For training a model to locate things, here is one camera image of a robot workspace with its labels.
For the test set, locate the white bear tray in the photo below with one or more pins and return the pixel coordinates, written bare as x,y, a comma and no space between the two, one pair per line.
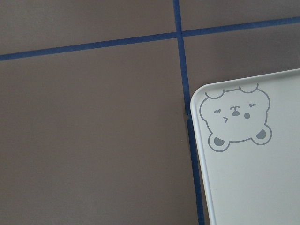
248,140

